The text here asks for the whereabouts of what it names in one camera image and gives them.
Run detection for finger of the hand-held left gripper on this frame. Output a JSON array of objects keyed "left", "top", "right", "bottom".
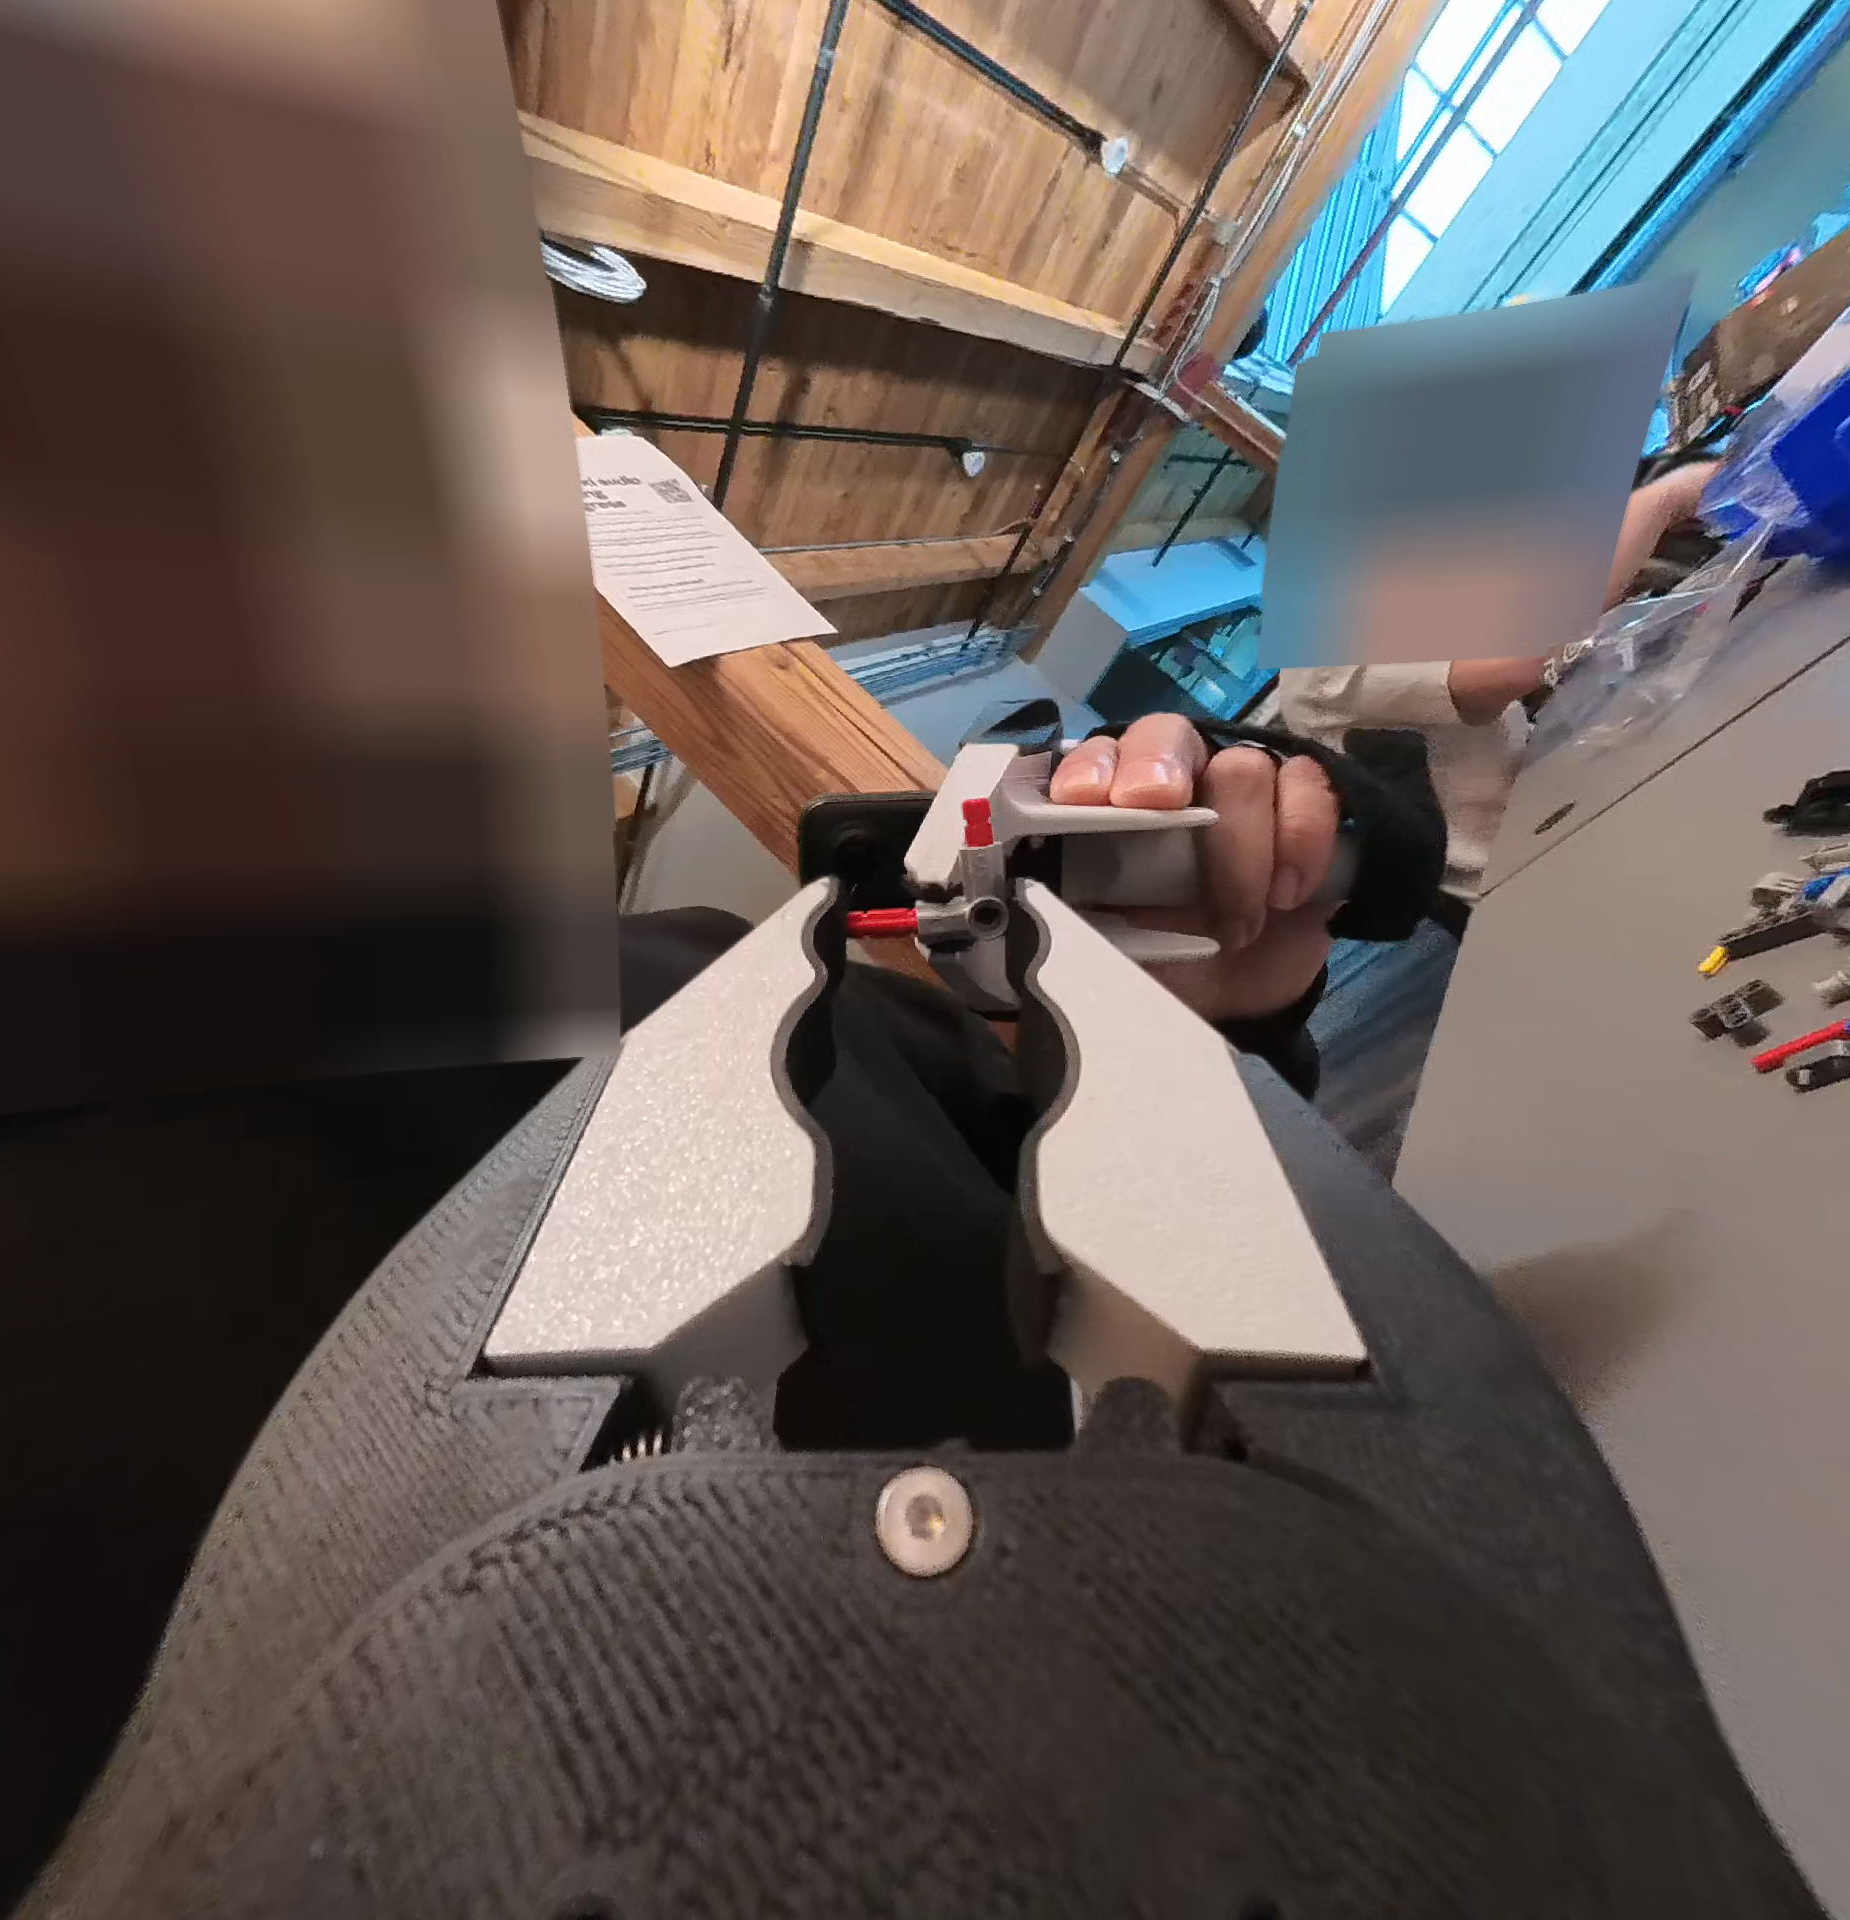
[
  {"left": 905, "top": 740, "right": 1223, "bottom": 889},
  {"left": 947, "top": 901, "right": 1223, "bottom": 1011}
]

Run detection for white cable coil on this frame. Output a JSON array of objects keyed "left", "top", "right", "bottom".
[{"left": 542, "top": 238, "right": 651, "bottom": 305}]

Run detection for pile of loose lego pieces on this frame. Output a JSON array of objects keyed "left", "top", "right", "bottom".
[{"left": 1689, "top": 763, "right": 1850, "bottom": 1133}]

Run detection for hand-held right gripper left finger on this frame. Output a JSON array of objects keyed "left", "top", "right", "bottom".
[{"left": 478, "top": 874, "right": 843, "bottom": 1412}]

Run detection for blue plastic bin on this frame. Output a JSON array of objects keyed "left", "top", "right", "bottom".
[{"left": 1710, "top": 322, "right": 1850, "bottom": 563}]

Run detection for clear plastic bag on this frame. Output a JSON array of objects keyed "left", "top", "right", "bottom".
[{"left": 1533, "top": 496, "right": 1787, "bottom": 752}]

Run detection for person's left hand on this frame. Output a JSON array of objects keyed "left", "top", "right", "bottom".
[{"left": 1049, "top": 710, "right": 1354, "bottom": 1026}]

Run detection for another person's forearm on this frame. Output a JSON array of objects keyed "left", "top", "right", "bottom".
[{"left": 1602, "top": 457, "right": 1724, "bottom": 610}]

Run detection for grey metal duct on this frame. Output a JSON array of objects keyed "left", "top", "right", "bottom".
[{"left": 1031, "top": 545, "right": 1272, "bottom": 722}]

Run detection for grey lego connector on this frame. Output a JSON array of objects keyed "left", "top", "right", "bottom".
[{"left": 907, "top": 847, "right": 1020, "bottom": 945}]

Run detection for white printed paper notice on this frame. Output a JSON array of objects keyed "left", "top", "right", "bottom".
[{"left": 572, "top": 435, "right": 839, "bottom": 669}]

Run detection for black rounded plate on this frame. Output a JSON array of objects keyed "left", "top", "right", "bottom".
[{"left": 800, "top": 792, "right": 945, "bottom": 880}]

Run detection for wooden post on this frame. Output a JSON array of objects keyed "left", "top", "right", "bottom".
[{"left": 594, "top": 598, "right": 1018, "bottom": 1022}]

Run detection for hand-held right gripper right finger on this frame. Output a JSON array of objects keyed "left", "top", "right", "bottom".
[{"left": 1016, "top": 877, "right": 1373, "bottom": 1428}]

